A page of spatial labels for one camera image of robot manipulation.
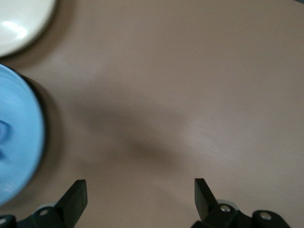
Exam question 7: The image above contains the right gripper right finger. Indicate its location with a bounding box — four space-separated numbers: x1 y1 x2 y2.
191 178 292 228

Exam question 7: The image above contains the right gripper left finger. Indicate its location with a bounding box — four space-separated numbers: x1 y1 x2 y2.
0 179 88 228

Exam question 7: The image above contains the blue foam letter E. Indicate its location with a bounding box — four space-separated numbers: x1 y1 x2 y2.
0 120 12 143

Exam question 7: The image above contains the blue plate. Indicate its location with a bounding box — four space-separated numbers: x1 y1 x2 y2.
0 63 47 207

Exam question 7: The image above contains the brown table cover sheet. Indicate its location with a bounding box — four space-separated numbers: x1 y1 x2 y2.
0 0 304 228

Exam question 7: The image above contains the beige plate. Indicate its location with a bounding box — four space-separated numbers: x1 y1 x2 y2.
0 0 57 57

